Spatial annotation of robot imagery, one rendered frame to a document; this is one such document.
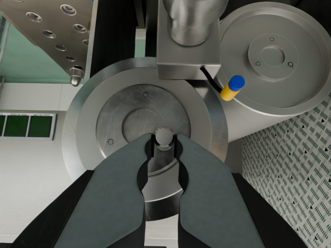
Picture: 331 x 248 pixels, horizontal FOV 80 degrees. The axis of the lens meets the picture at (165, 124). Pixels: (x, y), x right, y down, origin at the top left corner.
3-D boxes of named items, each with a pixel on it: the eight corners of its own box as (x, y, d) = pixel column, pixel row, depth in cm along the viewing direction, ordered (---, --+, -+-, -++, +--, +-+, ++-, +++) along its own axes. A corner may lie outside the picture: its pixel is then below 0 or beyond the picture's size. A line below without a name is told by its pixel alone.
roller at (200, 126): (232, 98, 17) (178, 229, 15) (192, 139, 43) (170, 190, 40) (115, 47, 18) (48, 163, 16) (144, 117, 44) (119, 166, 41)
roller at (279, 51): (328, 1, 20) (349, 117, 17) (238, 94, 45) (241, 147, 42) (208, -1, 20) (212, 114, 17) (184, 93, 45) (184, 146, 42)
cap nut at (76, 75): (81, 67, 52) (79, 83, 51) (86, 74, 55) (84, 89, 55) (67, 67, 52) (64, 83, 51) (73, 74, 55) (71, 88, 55)
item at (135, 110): (132, 66, 17) (208, 114, 16) (135, 77, 19) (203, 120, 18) (75, 139, 15) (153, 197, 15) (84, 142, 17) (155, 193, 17)
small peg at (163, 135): (179, 139, 13) (160, 151, 12) (177, 144, 15) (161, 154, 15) (167, 121, 13) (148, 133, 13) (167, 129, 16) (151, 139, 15)
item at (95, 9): (106, -76, 24) (90, 64, 20) (135, 43, 47) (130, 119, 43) (102, -76, 24) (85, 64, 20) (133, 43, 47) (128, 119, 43)
